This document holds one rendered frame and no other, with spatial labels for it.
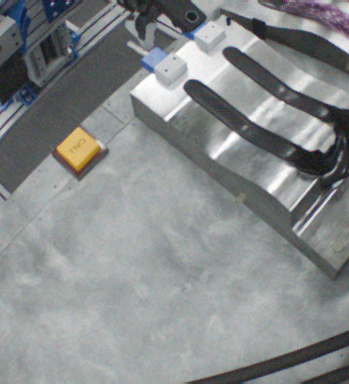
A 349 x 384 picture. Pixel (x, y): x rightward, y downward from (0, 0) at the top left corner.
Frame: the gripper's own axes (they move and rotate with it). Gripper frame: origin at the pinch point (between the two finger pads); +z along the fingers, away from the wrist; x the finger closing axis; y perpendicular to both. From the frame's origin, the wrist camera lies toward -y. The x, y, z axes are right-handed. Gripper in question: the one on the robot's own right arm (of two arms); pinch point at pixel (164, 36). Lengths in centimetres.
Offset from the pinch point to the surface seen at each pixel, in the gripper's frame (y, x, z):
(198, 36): 0.3, -8.4, 9.3
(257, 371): -49, 31, 15
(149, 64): 3.1, 2.0, 10.6
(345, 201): -40.4, -2.6, 15.0
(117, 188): -6.0, 20.9, 21.0
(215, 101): -10.4, -0.7, 12.9
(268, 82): -14.8, -10.9, 13.2
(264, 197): -29.4, 8.3, 11.0
